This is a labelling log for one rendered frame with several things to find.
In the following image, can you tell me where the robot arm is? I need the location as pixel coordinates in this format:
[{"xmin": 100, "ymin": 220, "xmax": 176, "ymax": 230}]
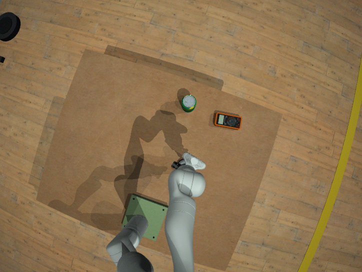
[{"xmin": 106, "ymin": 152, "xmax": 206, "ymax": 272}]

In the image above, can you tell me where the orange digital multimeter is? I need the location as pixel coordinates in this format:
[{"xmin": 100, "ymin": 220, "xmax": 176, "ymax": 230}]
[{"xmin": 214, "ymin": 112, "xmax": 242, "ymax": 130}]

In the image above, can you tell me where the green drink can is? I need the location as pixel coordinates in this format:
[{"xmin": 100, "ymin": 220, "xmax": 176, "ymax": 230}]
[{"xmin": 181, "ymin": 95, "xmax": 197, "ymax": 113}]

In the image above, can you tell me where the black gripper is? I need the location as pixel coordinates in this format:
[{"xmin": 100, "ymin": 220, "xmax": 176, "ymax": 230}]
[{"xmin": 171, "ymin": 161, "xmax": 185, "ymax": 169}]

